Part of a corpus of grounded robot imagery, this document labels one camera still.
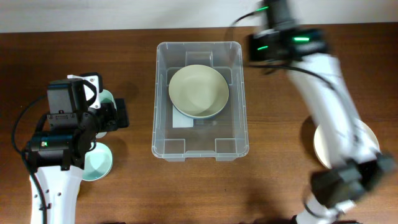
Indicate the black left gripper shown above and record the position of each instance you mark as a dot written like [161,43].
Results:
[112,122]

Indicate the mint green plastic cup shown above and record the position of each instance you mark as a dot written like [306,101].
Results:
[106,97]

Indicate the mint small bowl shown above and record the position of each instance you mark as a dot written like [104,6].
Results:
[98,163]

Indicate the beige shallow bowl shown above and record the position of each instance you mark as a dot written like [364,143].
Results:
[199,85]

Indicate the white plate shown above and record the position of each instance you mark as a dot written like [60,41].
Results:
[320,146]

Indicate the grey plastic cup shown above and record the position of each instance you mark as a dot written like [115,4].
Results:
[101,135]

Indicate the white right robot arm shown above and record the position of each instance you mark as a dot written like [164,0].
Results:
[357,165]

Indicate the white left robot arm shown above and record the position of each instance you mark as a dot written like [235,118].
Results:
[55,155]

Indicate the clear plastic storage bin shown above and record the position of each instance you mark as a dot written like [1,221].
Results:
[224,136]

